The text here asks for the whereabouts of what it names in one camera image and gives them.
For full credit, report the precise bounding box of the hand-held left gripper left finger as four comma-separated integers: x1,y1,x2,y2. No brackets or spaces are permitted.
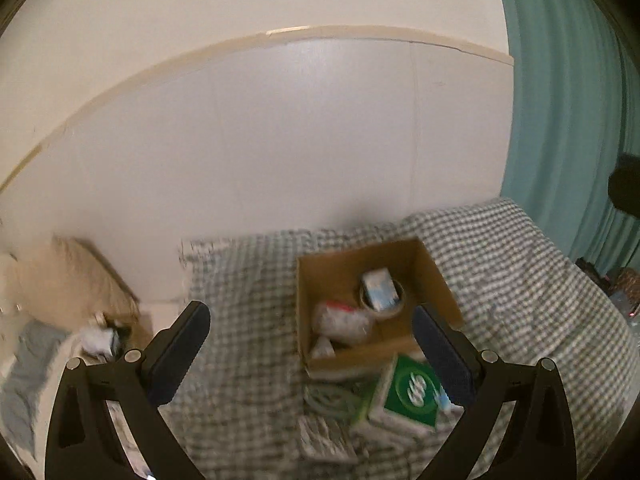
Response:
45,300,211,480

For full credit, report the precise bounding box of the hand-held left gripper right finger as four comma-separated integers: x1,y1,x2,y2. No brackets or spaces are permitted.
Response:
411,303,577,480

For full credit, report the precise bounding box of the green and white box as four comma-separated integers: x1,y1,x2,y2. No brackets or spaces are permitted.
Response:
368,354,453,433

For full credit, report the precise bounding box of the brown cardboard box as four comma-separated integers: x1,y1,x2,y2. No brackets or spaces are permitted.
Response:
297,237,466,379

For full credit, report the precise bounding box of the black and white object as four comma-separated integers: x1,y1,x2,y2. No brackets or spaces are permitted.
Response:
80,312,133,361

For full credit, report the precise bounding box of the roll of tape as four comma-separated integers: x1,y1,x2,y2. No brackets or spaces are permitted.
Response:
359,278,406,319

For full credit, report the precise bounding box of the checkered bed blanket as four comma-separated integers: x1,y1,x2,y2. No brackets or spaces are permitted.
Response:
107,198,640,480

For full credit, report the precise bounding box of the small blue and white packet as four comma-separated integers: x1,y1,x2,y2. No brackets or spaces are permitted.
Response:
361,268,404,312

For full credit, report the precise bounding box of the teal curtain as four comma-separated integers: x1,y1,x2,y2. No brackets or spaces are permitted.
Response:
491,0,640,271

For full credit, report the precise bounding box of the dark clutter pile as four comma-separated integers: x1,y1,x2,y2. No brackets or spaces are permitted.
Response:
575,257,640,318

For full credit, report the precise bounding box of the clear plastic bag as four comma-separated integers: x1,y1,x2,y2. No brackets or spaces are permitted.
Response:
313,301,373,345

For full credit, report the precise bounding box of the green white wrapped packet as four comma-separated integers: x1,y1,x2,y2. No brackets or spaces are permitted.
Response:
305,367,396,428

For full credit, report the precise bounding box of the blue grey cloth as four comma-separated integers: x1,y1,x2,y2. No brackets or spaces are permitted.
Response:
0,321,73,453

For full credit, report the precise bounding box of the white headboard panel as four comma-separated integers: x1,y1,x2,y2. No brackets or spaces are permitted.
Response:
0,25,516,306

